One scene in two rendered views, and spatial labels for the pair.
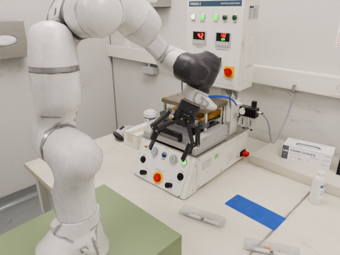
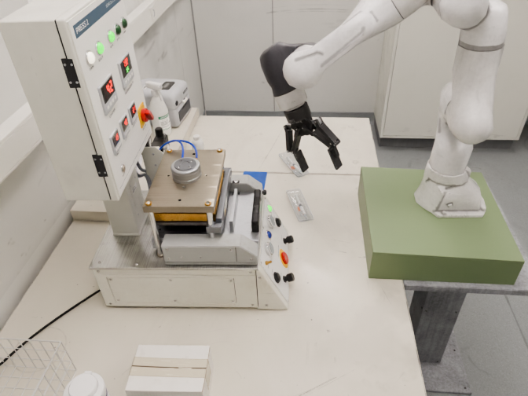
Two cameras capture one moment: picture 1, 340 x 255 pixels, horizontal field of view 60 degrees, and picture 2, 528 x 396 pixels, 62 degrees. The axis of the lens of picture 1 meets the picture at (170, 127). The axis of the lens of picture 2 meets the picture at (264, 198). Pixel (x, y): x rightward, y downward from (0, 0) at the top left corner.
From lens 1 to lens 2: 200 cm
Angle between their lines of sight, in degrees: 103
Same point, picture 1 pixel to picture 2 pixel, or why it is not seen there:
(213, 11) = (104, 27)
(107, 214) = (399, 214)
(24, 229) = (485, 251)
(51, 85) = not seen: hidden behind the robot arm
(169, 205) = (306, 236)
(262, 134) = (52, 231)
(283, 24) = not seen: outside the picture
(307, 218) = (231, 163)
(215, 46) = (123, 89)
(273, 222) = (256, 174)
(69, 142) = not seen: hidden behind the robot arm
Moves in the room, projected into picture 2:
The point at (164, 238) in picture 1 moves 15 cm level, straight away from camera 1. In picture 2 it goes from (374, 171) to (347, 188)
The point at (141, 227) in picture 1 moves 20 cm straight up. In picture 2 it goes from (381, 187) to (390, 137)
